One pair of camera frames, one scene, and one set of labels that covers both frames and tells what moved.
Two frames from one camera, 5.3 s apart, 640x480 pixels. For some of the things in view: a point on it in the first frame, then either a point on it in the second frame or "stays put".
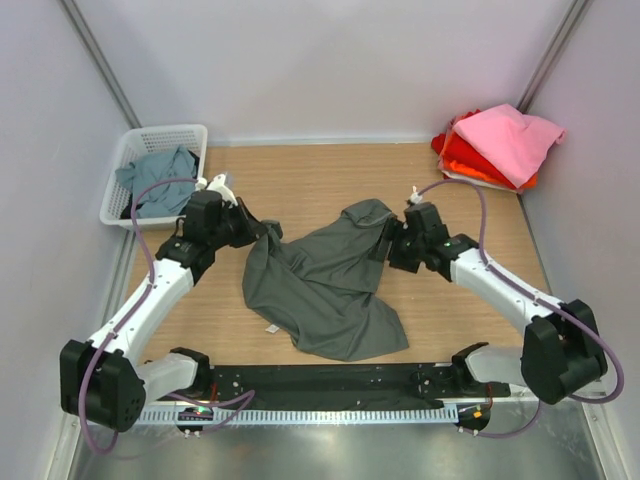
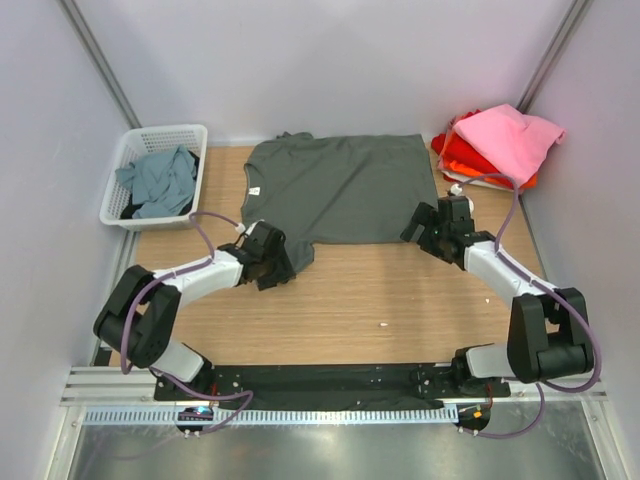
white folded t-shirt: x=482 y=183 stays put
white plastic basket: x=134 y=143 stays put
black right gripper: x=395 y=230 -> x=426 y=216
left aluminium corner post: x=101 y=64 stays put
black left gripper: x=252 y=229 -> x=283 y=270
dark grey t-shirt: x=321 y=287 -> x=342 y=189
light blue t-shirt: x=167 y=199 stays put
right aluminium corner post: x=577 y=12 stays put
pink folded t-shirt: x=517 y=143 stays put
